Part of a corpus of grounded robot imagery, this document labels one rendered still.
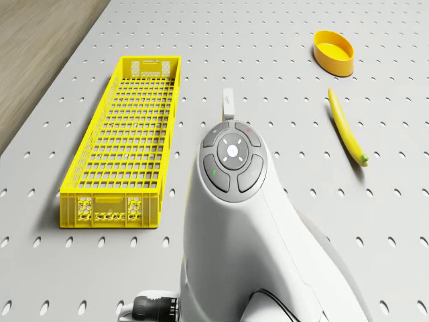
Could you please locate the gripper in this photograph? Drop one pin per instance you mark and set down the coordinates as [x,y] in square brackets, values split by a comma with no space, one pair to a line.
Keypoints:
[154,307]

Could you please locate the banana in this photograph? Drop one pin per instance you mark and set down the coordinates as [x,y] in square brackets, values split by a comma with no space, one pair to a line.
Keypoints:
[343,129]

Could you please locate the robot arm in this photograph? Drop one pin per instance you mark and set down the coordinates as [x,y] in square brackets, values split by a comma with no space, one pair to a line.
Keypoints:
[234,234]

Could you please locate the yellow and white box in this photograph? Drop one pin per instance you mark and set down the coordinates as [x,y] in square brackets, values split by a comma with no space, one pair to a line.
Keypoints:
[228,104]

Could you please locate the yellow bowl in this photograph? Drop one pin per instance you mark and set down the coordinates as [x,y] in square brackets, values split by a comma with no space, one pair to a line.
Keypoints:
[335,63]

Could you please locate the yellow basket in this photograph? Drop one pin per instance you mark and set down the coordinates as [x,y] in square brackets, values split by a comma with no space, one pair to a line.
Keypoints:
[68,211]

